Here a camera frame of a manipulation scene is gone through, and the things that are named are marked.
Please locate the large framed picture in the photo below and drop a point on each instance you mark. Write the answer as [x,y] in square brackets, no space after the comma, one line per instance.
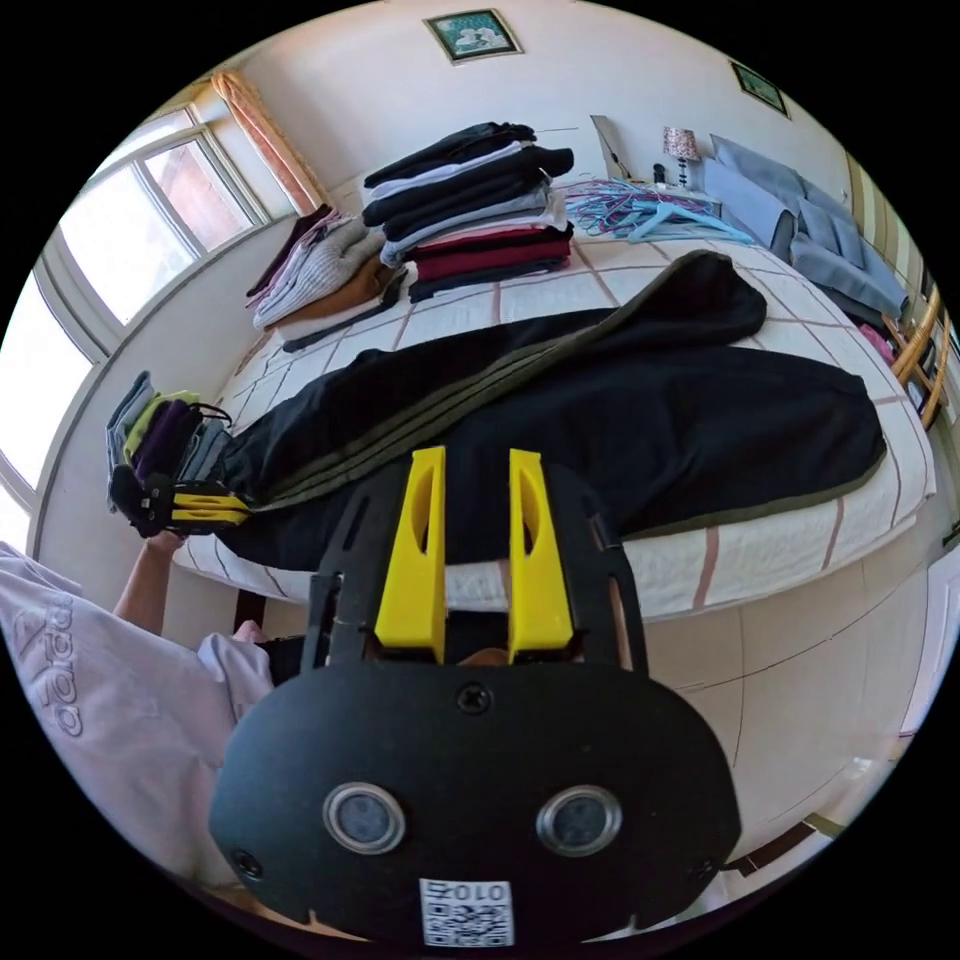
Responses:
[472,36]

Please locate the tall pile of dark clothes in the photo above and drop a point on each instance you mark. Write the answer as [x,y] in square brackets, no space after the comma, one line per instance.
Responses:
[480,225]

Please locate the window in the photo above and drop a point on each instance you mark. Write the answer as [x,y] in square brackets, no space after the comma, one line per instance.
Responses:
[127,247]

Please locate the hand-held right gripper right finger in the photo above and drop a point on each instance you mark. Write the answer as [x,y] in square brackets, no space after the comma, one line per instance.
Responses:
[544,592]

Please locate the table lamp with patterned shade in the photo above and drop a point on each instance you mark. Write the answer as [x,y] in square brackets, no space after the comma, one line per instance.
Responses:
[680,146]

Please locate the bed with checked quilt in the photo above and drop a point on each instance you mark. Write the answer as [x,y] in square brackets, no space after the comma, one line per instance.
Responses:
[757,555]

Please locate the person's left forearm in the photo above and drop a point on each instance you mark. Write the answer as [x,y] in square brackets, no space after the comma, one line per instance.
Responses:
[142,592]

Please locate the black long pants with outline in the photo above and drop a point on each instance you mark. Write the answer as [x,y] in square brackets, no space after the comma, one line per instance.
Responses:
[675,420]

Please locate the pile of colourful clothes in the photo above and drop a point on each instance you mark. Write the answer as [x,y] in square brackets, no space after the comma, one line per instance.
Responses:
[169,435]

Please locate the person's body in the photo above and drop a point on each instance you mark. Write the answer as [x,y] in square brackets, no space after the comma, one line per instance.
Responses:
[112,720]

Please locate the heap of clothes hangers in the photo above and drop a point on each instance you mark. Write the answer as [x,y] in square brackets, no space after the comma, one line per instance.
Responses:
[652,214]

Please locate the orange curtain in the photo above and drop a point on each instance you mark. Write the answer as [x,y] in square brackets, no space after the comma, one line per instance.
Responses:
[262,135]

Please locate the pile of knit clothes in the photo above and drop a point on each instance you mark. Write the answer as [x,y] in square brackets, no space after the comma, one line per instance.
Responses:
[322,270]

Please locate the heap of grey bedding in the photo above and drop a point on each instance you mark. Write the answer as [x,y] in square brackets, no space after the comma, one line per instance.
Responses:
[825,225]

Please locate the small framed picture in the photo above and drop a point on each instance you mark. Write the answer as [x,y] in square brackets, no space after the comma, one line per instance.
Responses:
[761,88]

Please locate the rattan chair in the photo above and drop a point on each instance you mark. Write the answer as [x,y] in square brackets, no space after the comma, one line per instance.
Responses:
[919,352]

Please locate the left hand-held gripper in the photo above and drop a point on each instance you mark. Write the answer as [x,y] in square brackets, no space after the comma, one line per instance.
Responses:
[139,499]

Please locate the person's right hand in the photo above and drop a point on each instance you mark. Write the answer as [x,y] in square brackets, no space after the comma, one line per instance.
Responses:
[484,658]

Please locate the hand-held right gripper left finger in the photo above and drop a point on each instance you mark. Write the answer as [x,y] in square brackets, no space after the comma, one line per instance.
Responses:
[409,570]

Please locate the person's left hand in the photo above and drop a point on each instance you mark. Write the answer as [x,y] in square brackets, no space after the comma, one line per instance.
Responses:
[161,541]

